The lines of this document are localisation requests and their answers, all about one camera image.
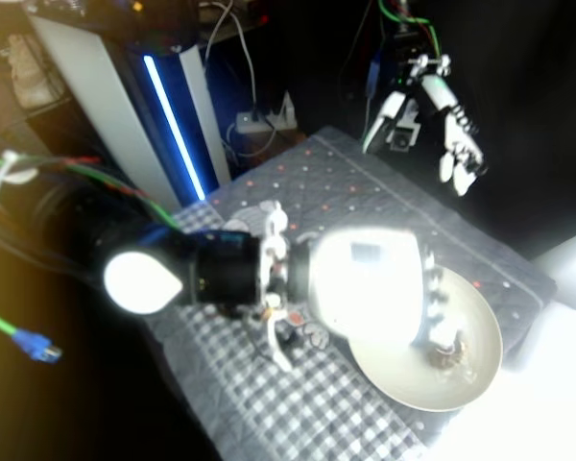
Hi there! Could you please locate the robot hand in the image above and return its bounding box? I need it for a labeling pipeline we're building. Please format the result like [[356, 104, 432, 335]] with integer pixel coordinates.
[[362, 75, 489, 198], [264, 229, 462, 374]]

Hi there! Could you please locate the small brown object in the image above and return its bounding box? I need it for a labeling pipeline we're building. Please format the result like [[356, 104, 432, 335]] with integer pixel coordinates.
[[424, 335, 476, 380]]

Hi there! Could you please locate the white round plate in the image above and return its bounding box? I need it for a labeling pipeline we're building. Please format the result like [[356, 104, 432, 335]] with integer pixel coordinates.
[[345, 266, 504, 413]]

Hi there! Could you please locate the grey quilt with printed bear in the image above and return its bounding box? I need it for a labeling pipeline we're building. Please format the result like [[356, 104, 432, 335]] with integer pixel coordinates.
[[146, 125, 558, 461]]

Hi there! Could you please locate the white power strip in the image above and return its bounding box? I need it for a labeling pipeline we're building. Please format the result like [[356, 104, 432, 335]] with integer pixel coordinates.
[[233, 91, 300, 134]]

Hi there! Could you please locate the white tower with blue light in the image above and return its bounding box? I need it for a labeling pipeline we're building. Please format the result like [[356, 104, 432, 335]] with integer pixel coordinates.
[[28, 13, 232, 203]]

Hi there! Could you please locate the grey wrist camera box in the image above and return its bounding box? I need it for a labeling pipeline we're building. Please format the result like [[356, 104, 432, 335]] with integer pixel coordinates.
[[387, 103, 421, 153]]

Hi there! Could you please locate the white cable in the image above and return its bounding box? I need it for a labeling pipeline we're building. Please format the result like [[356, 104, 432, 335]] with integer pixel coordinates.
[[204, 0, 258, 119]]

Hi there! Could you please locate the green cable with blue plug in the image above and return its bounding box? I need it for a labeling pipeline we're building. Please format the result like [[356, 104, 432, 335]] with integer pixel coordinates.
[[0, 301, 63, 365]]

